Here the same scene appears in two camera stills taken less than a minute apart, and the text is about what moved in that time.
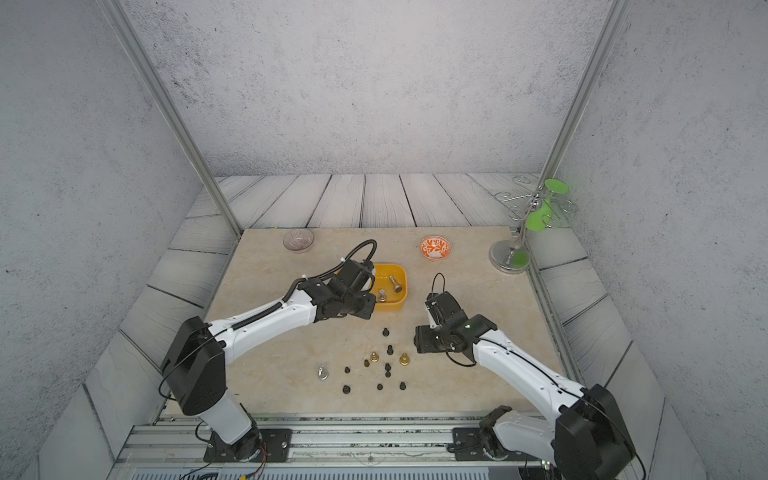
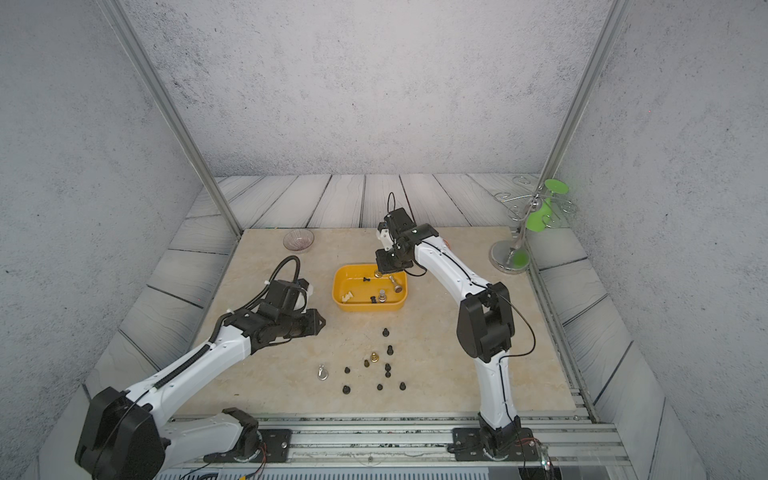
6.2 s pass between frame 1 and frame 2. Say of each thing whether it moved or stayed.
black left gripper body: moved
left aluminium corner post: stayed
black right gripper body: moved
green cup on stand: stayed
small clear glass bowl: stayed
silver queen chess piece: stayed
